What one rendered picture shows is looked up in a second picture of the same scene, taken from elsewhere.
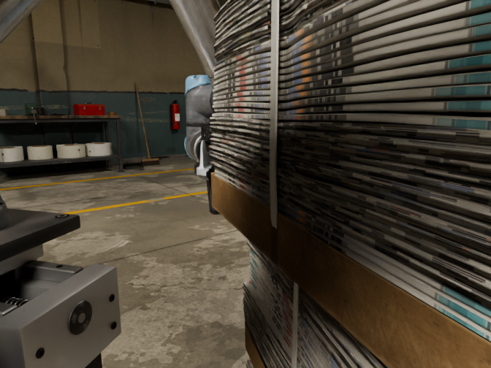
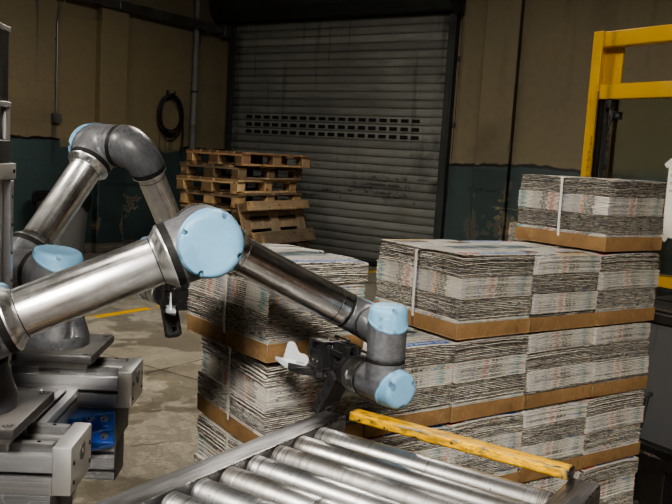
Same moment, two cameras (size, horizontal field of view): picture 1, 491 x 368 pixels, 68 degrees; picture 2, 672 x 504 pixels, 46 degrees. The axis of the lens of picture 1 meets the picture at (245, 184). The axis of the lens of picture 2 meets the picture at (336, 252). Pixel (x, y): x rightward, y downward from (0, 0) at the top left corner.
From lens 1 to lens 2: 1.69 m
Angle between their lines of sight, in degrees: 19
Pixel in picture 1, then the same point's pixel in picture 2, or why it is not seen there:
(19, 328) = (131, 372)
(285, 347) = (224, 385)
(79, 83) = not seen: outside the picture
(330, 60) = (241, 290)
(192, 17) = (163, 217)
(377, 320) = (250, 348)
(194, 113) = not seen: hidden behind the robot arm
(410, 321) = (254, 345)
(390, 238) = (252, 330)
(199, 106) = not seen: hidden behind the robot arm
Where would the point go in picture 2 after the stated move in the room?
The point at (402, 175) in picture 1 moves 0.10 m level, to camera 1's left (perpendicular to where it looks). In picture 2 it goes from (253, 318) to (210, 318)
